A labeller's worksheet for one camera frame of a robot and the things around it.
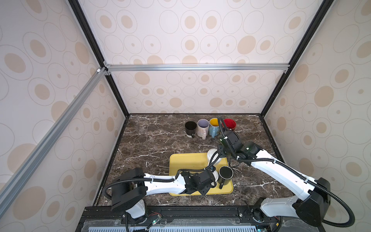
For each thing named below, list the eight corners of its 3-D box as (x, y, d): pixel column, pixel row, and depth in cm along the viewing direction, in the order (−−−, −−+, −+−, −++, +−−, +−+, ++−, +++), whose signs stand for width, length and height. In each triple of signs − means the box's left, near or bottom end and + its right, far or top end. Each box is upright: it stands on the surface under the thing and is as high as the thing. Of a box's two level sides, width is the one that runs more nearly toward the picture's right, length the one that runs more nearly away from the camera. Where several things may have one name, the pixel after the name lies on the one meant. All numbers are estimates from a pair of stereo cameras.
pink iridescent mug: (197, 142, 105) (197, 132, 96) (196, 128, 113) (197, 118, 104) (208, 142, 105) (210, 132, 96) (207, 128, 113) (208, 118, 104)
